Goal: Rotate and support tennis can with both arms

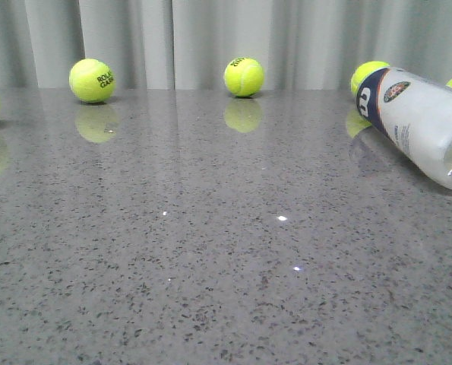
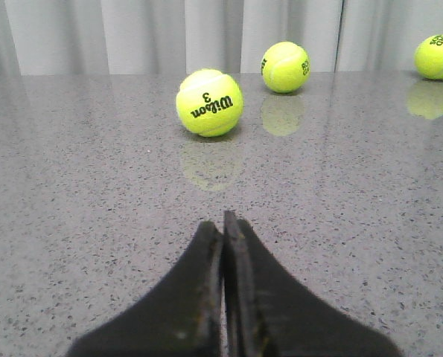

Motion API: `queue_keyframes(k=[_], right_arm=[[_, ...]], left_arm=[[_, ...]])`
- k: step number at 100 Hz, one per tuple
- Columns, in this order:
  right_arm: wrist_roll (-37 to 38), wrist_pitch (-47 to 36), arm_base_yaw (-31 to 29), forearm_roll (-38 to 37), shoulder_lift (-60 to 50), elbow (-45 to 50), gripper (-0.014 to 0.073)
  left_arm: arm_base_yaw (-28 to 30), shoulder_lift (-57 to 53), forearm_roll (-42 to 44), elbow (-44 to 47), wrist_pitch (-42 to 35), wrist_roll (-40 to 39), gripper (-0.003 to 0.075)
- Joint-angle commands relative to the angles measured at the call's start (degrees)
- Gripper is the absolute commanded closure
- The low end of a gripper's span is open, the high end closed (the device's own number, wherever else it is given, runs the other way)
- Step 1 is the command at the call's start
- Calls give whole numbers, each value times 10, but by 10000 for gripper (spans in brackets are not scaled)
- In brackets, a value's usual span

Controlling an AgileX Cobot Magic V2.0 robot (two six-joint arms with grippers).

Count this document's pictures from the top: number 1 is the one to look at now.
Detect white blue tennis ball can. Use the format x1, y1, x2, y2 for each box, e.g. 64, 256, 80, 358
356, 67, 452, 189

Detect centre tennis ball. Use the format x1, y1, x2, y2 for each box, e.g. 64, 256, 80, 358
223, 57, 264, 97

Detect Roland Garros tennis ball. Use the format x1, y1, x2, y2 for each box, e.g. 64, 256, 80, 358
68, 59, 115, 103

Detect right Wilson tennis ball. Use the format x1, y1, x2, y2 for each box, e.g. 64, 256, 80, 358
350, 61, 390, 97

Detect grey pleated curtain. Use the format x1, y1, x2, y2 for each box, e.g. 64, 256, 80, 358
0, 1, 452, 90

